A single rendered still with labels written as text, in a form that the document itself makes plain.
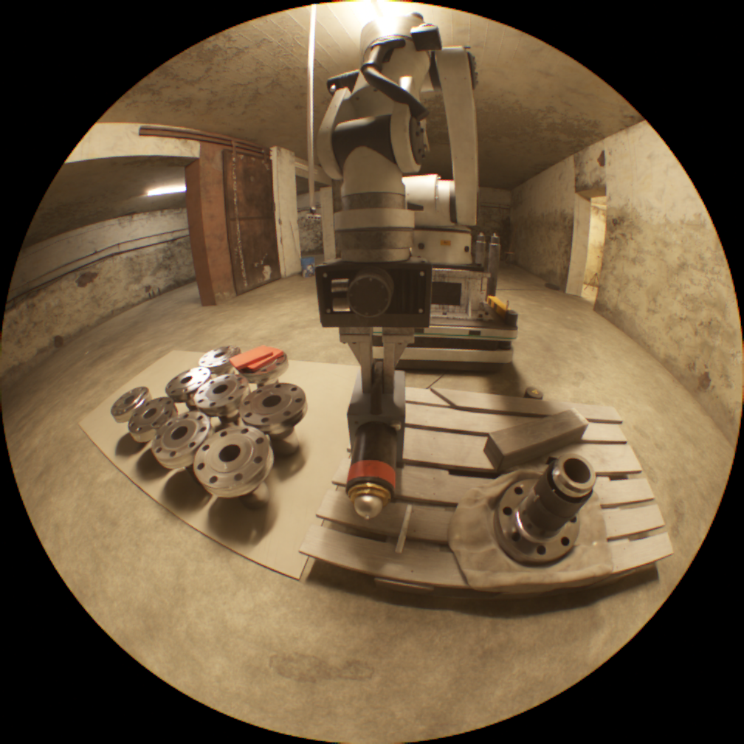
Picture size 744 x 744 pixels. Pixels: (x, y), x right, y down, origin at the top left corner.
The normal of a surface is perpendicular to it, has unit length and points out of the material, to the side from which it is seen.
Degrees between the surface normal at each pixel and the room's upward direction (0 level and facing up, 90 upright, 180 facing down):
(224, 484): 0
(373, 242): 90
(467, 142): 138
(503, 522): 0
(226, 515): 0
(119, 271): 90
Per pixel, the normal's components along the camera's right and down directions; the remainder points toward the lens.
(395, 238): 0.44, 0.44
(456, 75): -0.23, 0.95
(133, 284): 0.96, 0.11
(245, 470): -0.03, -0.86
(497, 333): -0.11, 0.51
